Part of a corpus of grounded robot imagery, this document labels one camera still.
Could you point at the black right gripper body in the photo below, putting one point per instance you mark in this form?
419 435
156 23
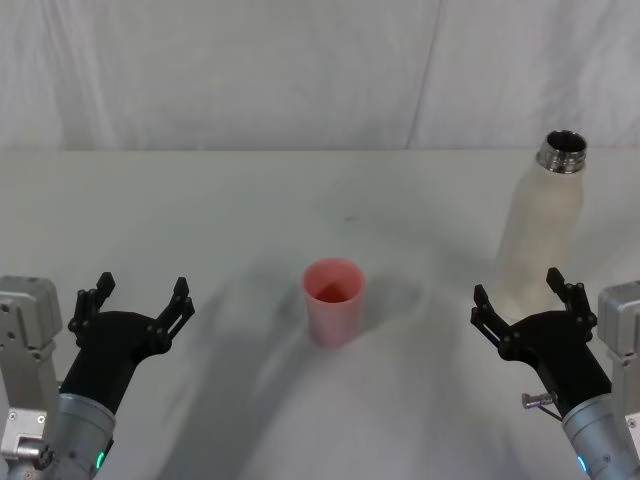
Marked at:
560 350

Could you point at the cream vacuum bottle steel neck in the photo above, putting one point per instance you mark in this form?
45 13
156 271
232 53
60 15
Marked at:
540 225

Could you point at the pink cup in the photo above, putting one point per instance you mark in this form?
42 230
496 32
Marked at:
334 305

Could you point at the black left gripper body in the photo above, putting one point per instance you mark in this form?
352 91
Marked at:
110 345

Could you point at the white table cloth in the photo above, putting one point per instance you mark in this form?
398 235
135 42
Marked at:
250 210

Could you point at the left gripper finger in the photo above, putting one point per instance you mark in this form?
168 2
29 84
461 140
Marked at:
84 307
175 315

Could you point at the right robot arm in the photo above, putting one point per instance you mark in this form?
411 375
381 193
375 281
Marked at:
617 350

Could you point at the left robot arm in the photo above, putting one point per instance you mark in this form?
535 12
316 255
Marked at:
30 350

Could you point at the white curtain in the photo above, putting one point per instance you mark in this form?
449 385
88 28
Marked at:
300 70

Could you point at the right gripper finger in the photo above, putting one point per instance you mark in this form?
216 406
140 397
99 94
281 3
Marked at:
575 302
492 325

